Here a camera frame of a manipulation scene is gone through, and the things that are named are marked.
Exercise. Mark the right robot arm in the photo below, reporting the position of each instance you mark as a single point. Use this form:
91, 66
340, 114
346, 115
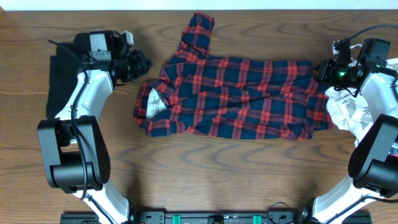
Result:
372, 175

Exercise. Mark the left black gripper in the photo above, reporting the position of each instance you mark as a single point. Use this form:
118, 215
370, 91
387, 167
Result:
136, 57

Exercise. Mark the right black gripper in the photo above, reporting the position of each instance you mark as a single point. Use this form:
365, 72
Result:
326, 66

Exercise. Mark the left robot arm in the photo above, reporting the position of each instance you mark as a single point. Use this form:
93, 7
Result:
83, 74

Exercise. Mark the black folded garment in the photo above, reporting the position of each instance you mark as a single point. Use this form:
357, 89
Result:
64, 71

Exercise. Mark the red navy plaid shirt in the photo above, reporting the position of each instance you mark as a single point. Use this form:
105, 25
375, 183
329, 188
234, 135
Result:
230, 97

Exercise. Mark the white fern print cloth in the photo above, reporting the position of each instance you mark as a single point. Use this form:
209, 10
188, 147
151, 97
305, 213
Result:
355, 109

